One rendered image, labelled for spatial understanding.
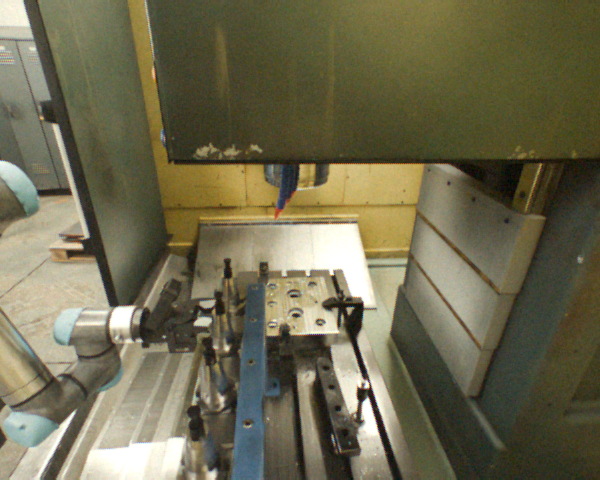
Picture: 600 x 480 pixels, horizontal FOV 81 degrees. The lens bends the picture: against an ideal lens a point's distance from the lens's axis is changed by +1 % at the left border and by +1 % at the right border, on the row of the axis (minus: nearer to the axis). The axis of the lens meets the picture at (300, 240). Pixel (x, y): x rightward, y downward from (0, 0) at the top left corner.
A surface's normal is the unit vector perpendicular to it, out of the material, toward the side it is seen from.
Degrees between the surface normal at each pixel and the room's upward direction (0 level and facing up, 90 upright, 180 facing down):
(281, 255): 24
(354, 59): 90
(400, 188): 90
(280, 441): 0
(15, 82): 90
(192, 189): 90
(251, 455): 0
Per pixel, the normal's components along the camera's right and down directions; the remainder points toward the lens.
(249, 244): 0.06, -0.63
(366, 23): 0.08, 0.45
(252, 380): 0.02, -0.89
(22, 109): 0.32, 0.43
